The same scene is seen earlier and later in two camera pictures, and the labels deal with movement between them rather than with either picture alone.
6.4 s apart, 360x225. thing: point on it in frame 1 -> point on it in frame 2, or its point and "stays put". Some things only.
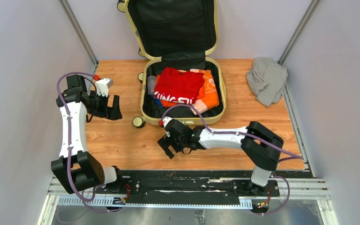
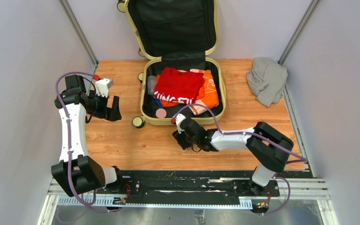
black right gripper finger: [164, 144] -> [182, 139]
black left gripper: [112, 113] stays put
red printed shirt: [177, 86] stays put
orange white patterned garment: [211, 99] stays put
